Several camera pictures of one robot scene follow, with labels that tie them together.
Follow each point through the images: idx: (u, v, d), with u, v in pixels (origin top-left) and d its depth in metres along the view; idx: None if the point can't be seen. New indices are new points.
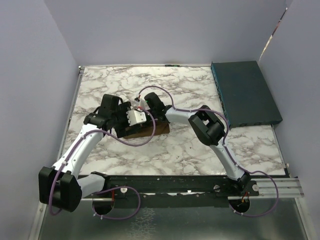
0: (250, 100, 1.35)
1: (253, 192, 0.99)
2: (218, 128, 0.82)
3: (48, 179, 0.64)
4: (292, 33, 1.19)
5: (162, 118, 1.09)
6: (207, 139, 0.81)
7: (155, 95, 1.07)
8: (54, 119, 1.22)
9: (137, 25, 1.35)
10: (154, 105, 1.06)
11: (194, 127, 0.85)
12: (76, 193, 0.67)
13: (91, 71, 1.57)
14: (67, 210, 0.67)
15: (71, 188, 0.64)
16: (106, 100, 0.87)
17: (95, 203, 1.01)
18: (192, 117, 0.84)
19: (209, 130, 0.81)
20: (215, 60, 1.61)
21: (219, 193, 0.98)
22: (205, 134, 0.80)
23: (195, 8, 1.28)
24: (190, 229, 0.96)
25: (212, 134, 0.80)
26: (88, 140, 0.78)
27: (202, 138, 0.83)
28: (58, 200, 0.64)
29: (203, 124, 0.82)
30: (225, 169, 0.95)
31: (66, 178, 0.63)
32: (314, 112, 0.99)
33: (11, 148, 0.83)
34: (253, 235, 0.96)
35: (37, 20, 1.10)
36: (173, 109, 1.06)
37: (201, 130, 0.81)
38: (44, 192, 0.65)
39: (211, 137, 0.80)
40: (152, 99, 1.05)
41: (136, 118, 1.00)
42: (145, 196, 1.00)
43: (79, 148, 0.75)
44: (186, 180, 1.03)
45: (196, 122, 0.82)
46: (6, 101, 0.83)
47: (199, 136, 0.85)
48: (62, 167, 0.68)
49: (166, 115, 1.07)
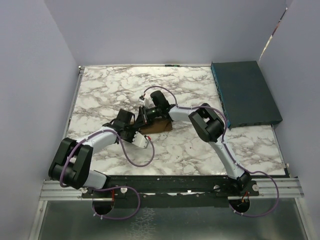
0: (250, 100, 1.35)
1: (253, 192, 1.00)
2: (218, 125, 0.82)
3: (67, 148, 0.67)
4: (292, 32, 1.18)
5: (166, 116, 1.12)
6: (206, 136, 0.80)
7: (162, 94, 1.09)
8: (54, 119, 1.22)
9: (137, 25, 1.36)
10: (160, 103, 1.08)
11: (194, 124, 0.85)
12: (85, 172, 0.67)
13: (91, 71, 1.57)
14: (73, 186, 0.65)
15: (86, 161, 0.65)
16: (122, 114, 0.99)
17: (95, 203, 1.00)
18: (192, 113, 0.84)
19: (208, 127, 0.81)
20: (215, 60, 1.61)
21: (219, 192, 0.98)
22: (204, 132, 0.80)
23: (194, 8, 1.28)
24: (190, 229, 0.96)
25: (212, 131, 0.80)
26: (108, 134, 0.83)
27: (202, 135, 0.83)
28: (67, 174, 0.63)
29: (203, 122, 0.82)
30: (225, 167, 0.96)
31: (85, 149, 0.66)
32: (314, 112, 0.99)
33: (11, 148, 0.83)
34: (253, 235, 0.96)
35: (38, 20, 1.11)
36: (176, 108, 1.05)
37: (200, 127, 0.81)
38: (58, 161, 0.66)
39: (210, 133, 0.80)
40: (157, 97, 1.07)
41: (140, 142, 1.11)
42: (145, 197, 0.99)
43: (100, 134, 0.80)
44: (186, 181, 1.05)
45: (196, 120, 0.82)
46: (7, 101, 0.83)
47: (199, 133, 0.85)
48: (83, 141, 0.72)
49: (170, 113, 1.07)
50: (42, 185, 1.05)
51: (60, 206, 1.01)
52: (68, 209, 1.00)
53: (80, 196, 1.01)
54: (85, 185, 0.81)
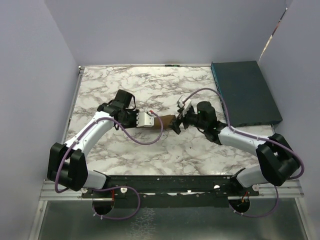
0: (250, 100, 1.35)
1: (253, 192, 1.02)
2: (293, 165, 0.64)
3: (58, 155, 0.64)
4: (292, 32, 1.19)
5: (212, 138, 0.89)
6: (278, 180, 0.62)
7: (213, 110, 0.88)
8: (54, 119, 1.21)
9: (137, 25, 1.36)
10: (209, 119, 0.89)
11: (260, 160, 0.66)
12: (82, 175, 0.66)
13: (91, 71, 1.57)
14: (73, 189, 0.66)
15: (79, 167, 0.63)
16: (121, 94, 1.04)
17: (95, 203, 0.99)
18: (261, 147, 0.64)
19: (281, 168, 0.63)
20: (215, 60, 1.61)
21: (220, 192, 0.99)
22: (276, 173, 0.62)
23: (194, 8, 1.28)
24: (190, 229, 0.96)
25: (285, 172, 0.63)
26: (102, 123, 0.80)
27: (268, 174, 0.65)
28: (64, 179, 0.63)
29: (276, 160, 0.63)
30: (243, 174, 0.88)
31: (76, 155, 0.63)
32: (314, 112, 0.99)
33: (10, 147, 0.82)
34: (253, 235, 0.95)
35: (37, 19, 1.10)
36: (230, 131, 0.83)
37: (273, 167, 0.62)
38: (53, 168, 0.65)
39: (284, 176, 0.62)
40: (207, 113, 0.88)
41: (145, 119, 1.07)
42: (145, 197, 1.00)
43: (90, 131, 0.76)
44: (186, 180, 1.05)
45: (269, 157, 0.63)
46: (7, 101, 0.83)
47: (263, 170, 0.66)
48: (73, 145, 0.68)
49: (220, 136, 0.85)
50: (42, 185, 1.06)
51: (60, 206, 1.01)
52: (68, 209, 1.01)
53: (80, 196, 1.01)
54: (85, 184, 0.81)
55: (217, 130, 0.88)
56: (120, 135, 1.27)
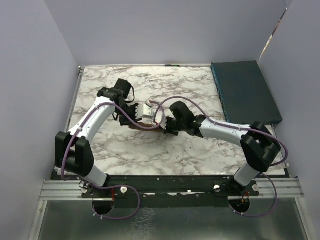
0: (250, 100, 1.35)
1: (253, 192, 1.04)
2: (274, 151, 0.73)
3: (63, 143, 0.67)
4: (292, 32, 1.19)
5: (194, 131, 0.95)
6: (263, 166, 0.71)
7: (183, 105, 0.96)
8: (54, 118, 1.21)
9: (138, 24, 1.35)
10: (184, 116, 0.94)
11: (245, 150, 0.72)
12: (88, 160, 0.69)
13: (91, 71, 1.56)
14: (82, 174, 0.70)
15: (85, 153, 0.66)
16: (121, 83, 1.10)
17: (95, 203, 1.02)
18: (246, 138, 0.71)
19: (265, 155, 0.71)
20: (215, 60, 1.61)
21: (219, 193, 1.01)
22: (262, 160, 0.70)
23: (194, 8, 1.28)
24: (190, 228, 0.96)
25: (268, 157, 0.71)
26: (103, 109, 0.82)
27: (255, 163, 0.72)
28: (73, 165, 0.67)
29: (259, 148, 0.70)
30: (238, 176, 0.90)
31: (81, 142, 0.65)
32: (314, 111, 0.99)
33: (11, 147, 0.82)
34: (254, 236, 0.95)
35: (37, 19, 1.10)
36: (211, 123, 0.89)
37: (258, 155, 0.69)
38: (59, 156, 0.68)
39: (267, 162, 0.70)
40: (180, 111, 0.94)
41: (144, 109, 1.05)
42: (145, 196, 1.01)
43: (93, 118, 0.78)
44: (186, 180, 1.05)
45: (254, 148, 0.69)
46: (7, 100, 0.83)
47: (249, 159, 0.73)
48: (77, 132, 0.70)
49: (202, 129, 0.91)
50: (42, 185, 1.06)
51: (60, 207, 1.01)
52: (68, 209, 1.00)
53: (81, 196, 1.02)
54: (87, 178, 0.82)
55: (197, 123, 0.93)
56: (120, 135, 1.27)
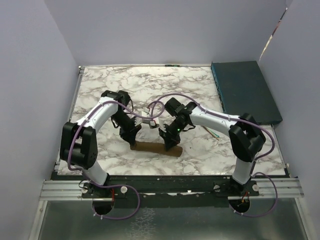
0: (250, 100, 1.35)
1: (253, 192, 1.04)
2: (260, 142, 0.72)
3: (70, 132, 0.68)
4: (292, 32, 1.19)
5: (184, 117, 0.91)
6: (248, 156, 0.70)
7: (173, 99, 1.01)
8: (54, 119, 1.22)
9: (138, 24, 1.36)
10: (175, 108, 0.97)
11: (232, 140, 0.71)
12: (93, 152, 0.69)
13: (91, 71, 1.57)
14: (85, 166, 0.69)
15: (91, 143, 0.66)
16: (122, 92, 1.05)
17: (95, 203, 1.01)
18: (233, 128, 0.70)
19: (251, 145, 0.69)
20: (215, 60, 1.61)
21: (219, 193, 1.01)
22: (247, 150, 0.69)
23: (194, 8, 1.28)
24: (190, 229, 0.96)
25: (254, 148, 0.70)
26: (108, 106, 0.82)
27: (240, 152, 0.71)
28: (77, 155, 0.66)
29: (246, 139, 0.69)
30: (236, 173, 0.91)
31: (88, 131, 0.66)
32: (314, 111, 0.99)
33: (11, 147, 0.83)
34: (254, 236, 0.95)
35: (37, 19, 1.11)
36: (202, 111, 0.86)
37: (244, 145, 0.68)
38: (65, 146, 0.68)
39: (253, 152, 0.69)
40: (171, 105, 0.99)
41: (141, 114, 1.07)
42: (145, 196, 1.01)
43: (99, 111, 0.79)
44: (186, 180, 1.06)
45: (240, 137, 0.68)
46: (7, 100, 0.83)
47: (235, 149, 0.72)
48: (84, 123, 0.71)
49: (192, 116, 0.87)
50: (42, 185, 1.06)
51: (60, 207, 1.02)
52: (68, 209, 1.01)
53: (81, 196, 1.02)
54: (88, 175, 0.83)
55: (188, 110, 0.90)
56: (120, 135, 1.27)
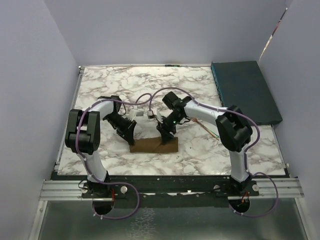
0: (249, 100, 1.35)
1: (253, 192, 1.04)
2: (247, 133, 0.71)
3: (76, 117, 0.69)
4: (292, 32, 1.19)
5: (179, 110, 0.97)
6: (234, 145, 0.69)
7: (171, 93, 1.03)
8: (54, 119, 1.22)
9: (137, 24, 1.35)
10: (172, 102, 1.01)
11: (219, 130, 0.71)
12: (97, 137, 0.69)
13: (91, 71, 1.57)
14: (91, 150, 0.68)
15: (96, 125, 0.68)
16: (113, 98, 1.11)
17: (95, 203, 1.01)
18: (219, 117, 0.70)
19: (237, 135, 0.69)
20: (215, 60, 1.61)
21: (219, 192, 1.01)
22: (232, 139, 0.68)
23: (194, 7, 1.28)
24: (190, 229, 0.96)
25: (239, 138, 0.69)
26: (106, 102, 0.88)
27: (226, 142, 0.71)
28: (84, 138, 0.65)
29: (231, 128, 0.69)
30: (232, 168, 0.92)
31: (93, 115, 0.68)
32: (314, 111, 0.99)
33: (11, 148, 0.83)
34: (254, 235, 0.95)
35: (37, 19, 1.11)
36: (195, 104, 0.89)
37: (229, 134, 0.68)
38: (70, 130, 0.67)
39: (239, 142, 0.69)
40: (168, 98, 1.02)
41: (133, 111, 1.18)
42: (145, 196, 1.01)
43: (99, 104, 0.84)
44: (186, 180, 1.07)
45: (225, 126, 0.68)
46: (7, 100, 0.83)
47: (222, 139, 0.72)
48: (88, 109, 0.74)
49: (186, 108, 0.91)
50: (42, 185, 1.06)
51: (60, 207, 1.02)
52: (68, 209, 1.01)
53: (81, 196, 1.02)
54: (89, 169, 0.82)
55: (182, 103, 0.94)
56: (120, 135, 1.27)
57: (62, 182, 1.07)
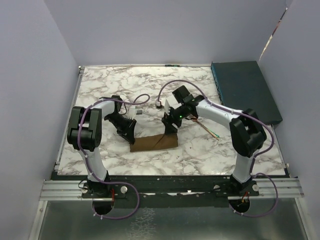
0: (250, 100, 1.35)
1: (253, 192, 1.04)
2: (260, 138, 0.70)
3: (78, 113, 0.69)
4: (292, 32, 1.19)
5: (191, 109, 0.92)
6: (246, 149, 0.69)
7: (183, 88, 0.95)
8: (54, 119, 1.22)
9: (137, 24, 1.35)
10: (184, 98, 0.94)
11: (233, 133, 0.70)
12: (98, 134, 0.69)
13: (91, 71, 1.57)
14: (92, 147, 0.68)
15: (98, 122, 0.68)
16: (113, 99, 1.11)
17: (96, 203, 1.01)
18: (233, 121, 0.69)
19: (250, 139, 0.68)
20: (215, 60, 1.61)
21: (219, 192, 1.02)
22: (245, 143, 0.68)
23: (194, 7, 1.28)
24: (190, 229, 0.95)
25: (252, 142, 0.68)
26: (108, 102, 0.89)
27: (238, 145, 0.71)
28: (85, 135, 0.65)
29: (245, 132, 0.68)
30: (235, 169, 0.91)
31: (95, 112, 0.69)
32: (314, 111, 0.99)
33: (11, 148, 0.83)
34: (254, 236, 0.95)
35: (37, 19, 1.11)
36: (207, 104, 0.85)
37: (242, 138, 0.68)
38: (72, 127, 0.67)
39: (251, 146, 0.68)
40: (181, 94, 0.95)
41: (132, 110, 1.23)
42: (145, 196, 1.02)
43: (101, 103, 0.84)
44: (186, 180, 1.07)
45: (239, 130, 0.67)
46: (7, 100, 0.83)
47: (235, 142, 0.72)
48: (90, 106, 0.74)
49: (197, 108, 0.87)
50: (42, 185, 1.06)
51: (60, 207, 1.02)
52: (68, 209, 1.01)
53: (81, 196, 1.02)
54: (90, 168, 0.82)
55: (195, 102, 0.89)
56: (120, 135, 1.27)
57: (63, 183, 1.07)
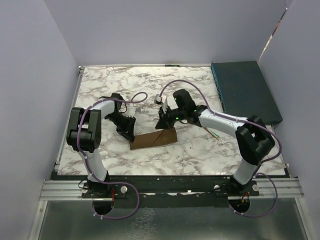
0: (250, 100, 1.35)
1: (253, 192, 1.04)
2: (268, 144, 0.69)
3: (78, 114, 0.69)
4: (292, 32, 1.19)
5: (193, 120, 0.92)
6: (255, 157, 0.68)
7: (186, 93, 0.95)
8: (54, 119, 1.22)
9: (138, 24, 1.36)
10: (186, 105, 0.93)
11: (240, 141, 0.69)
12: (98, 135, 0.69)
13: (91, 71, 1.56)
14: (91, 148, 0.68)
15: (98, 123, 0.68)
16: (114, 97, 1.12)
17: (96, 203, 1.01)
18: (239, 129, 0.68)
19: (258, 147, 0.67)
20: (215, 60, 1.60)
21: (219, 192, 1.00)
22: (254, 152, 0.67)
23: (194, 8, 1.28)
24: (190, 229, 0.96)
25: (261, 150, 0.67)
26: (108, 102, 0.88)
27: (247, 153, 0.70)
28: (85, 136, 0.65)
29: (253, 141, 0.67)
30: (238, 172, 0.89)
31: (95, 112, 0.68)
32: (313, 111, 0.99)
33: (11, 148, 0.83)
34: (254, 236, 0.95)
35: (37, 19, 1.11)
36: (210, 113, 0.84)
37: (251, 147, 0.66)
38: (71, 128, 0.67)
39: (260, 154, 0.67)
40: (183, 100, 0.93)
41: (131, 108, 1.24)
42: (145, 196, 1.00)
43: (100, 104, 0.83)
44: (186, 180, 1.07)
45: (247, 139, 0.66)
46: (7, 100, 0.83)
47: (243, 149, 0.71)
48: (90, 107, 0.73)
49: (200, 118, 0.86)
50: (42, 185, 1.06)
51: (60, 207, 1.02)
52: (68, 209, 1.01)
53: (81, 196, 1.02)
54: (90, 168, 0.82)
55: (197, 113, 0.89)
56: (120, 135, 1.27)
57: (62, 183, 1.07)
